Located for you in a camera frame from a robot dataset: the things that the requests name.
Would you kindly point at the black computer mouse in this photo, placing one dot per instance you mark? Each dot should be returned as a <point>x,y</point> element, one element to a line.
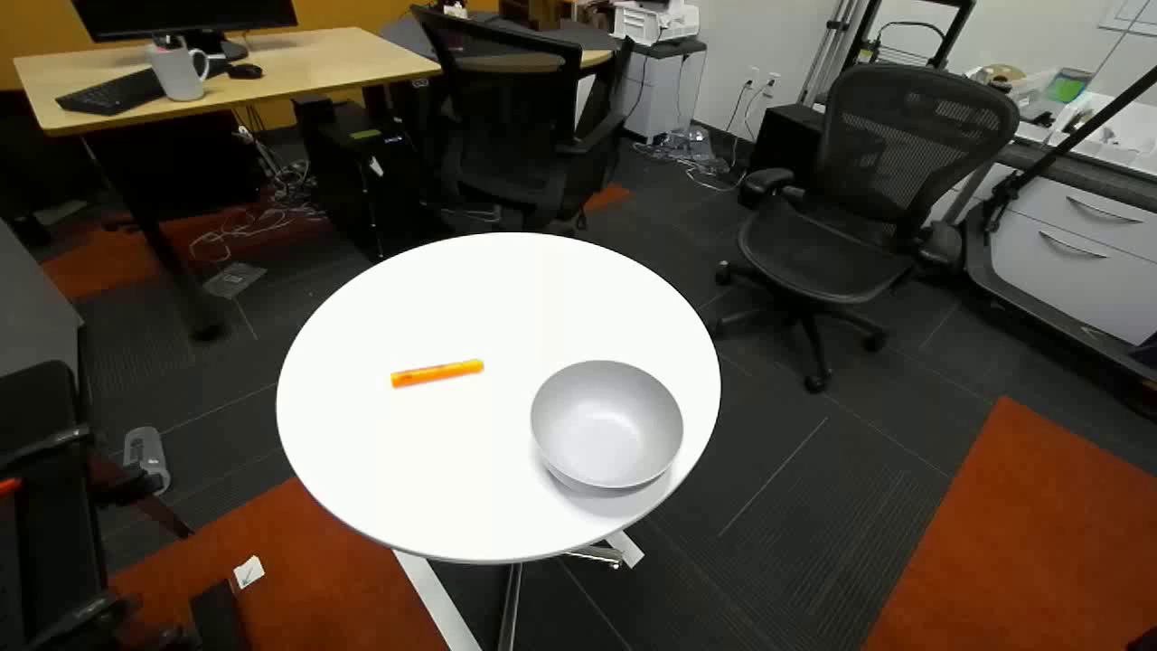
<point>242,70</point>

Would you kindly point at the round white table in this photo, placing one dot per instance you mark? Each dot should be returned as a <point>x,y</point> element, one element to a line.
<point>450,471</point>

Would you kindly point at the white drawer cabinet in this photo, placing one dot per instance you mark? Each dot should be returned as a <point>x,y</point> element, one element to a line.
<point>1082,256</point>

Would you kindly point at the white mug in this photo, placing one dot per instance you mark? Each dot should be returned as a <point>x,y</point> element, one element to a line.
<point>183,70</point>

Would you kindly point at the grey bowl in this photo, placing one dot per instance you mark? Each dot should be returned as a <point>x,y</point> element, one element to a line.
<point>605,423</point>

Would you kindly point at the black mesh office chair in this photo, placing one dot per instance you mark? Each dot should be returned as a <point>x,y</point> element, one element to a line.
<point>895,140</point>

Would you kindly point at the black computer monitor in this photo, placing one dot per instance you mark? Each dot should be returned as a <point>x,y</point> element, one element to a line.
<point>141,18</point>

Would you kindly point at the orange marker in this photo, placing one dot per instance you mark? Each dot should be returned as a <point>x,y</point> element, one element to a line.
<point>430,375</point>

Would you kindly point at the black keyboard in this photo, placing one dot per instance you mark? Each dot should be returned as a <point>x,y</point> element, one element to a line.
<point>113,95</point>

